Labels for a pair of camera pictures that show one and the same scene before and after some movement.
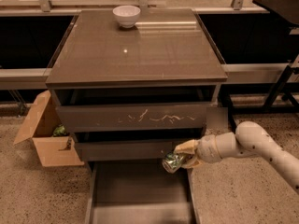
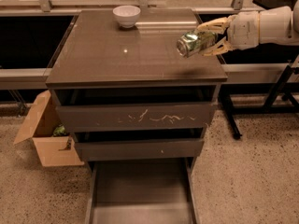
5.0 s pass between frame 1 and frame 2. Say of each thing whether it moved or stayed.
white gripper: moved
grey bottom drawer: stayed
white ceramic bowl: stayed
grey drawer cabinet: stayed
